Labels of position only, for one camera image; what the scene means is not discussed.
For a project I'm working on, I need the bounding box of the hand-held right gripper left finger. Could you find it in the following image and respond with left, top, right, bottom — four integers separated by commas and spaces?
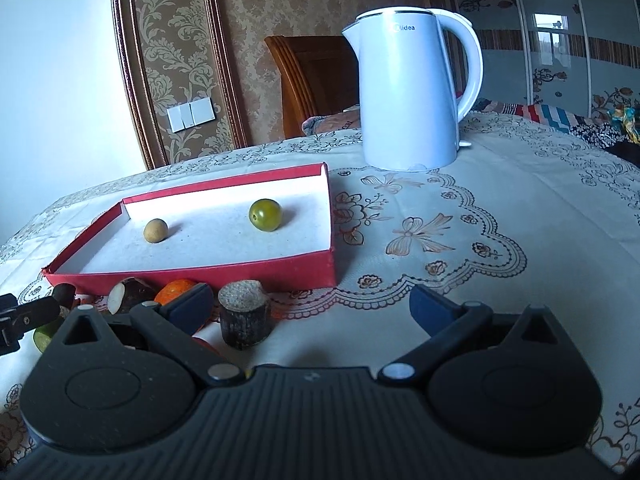
47, 282, 246, 387

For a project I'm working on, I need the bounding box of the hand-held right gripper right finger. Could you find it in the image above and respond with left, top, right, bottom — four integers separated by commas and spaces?
377, 284, 576, 386

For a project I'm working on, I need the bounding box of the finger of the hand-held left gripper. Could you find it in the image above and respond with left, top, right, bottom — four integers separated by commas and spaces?
0, 294, 59, 333

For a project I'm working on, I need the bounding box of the orange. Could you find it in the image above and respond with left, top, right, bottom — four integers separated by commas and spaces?
154, 278, 199, 307

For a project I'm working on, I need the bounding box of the green cucumber piece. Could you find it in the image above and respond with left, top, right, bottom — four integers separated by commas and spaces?
33, 320, 66, 354

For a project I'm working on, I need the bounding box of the small dark sugarcane piece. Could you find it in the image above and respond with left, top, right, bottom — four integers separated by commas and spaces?
51, 283, 77, 319

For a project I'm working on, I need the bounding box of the large dark sugarcane piece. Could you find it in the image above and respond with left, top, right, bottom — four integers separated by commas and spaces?
218, 280, 272, 351

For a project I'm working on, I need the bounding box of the red cardboard box tray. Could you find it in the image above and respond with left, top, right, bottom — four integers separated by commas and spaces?
42, 162, 337, 297

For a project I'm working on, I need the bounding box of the cut brown taro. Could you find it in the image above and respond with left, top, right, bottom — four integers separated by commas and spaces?
107, 277, 162, 316

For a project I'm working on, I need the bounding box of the brown longan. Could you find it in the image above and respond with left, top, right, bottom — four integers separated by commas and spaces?
143, 218, 169, 244

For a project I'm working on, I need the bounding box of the green plum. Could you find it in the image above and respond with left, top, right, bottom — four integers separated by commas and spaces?
249, 198, 283, 233

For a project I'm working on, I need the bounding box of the patterned pillow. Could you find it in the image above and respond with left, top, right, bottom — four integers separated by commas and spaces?
300, 103, 363, 137

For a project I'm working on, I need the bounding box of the white electric kettle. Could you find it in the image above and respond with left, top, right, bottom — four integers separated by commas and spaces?
341, 8, 484, 171

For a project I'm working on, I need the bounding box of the colourful bedding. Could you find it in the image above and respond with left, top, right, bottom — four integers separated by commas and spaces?
454, 91, 640, 162

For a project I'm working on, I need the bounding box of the floral sliding wardrobe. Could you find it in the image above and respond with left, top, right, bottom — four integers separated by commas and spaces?
446, 0, 640, 122

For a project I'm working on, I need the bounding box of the white light switch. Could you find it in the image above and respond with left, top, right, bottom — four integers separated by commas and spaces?
167, 98, 216, 134

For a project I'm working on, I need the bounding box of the brown wall moulding frame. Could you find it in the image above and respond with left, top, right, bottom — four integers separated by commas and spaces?
108, 0, 252, 172

